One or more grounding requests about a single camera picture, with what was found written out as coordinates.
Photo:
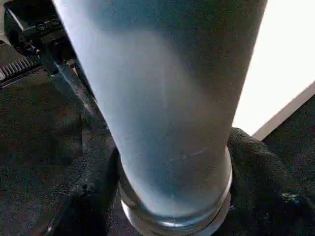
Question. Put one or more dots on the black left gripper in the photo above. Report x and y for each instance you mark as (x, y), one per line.
(37, 32)

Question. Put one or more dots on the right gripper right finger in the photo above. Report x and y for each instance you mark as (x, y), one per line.
(265, 196)

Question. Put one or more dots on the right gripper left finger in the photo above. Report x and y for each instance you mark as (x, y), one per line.
(88, 196)

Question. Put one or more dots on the white plastic table leg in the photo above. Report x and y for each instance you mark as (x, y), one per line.
(160, 86)

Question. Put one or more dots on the white plastic table top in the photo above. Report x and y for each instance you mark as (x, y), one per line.
(283, 61)

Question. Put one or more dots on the black table mat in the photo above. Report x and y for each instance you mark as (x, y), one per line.
(32, 135)

